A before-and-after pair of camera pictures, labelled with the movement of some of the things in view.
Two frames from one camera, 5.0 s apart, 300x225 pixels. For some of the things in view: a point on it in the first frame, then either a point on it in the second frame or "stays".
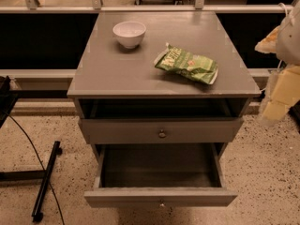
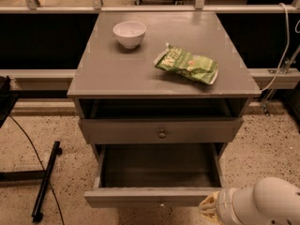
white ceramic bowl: x=129 y=33 stays
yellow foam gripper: x=290 y=39 -> x=223 y=204
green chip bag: x=193 y=66 stays
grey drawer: x=159 y=174 stays
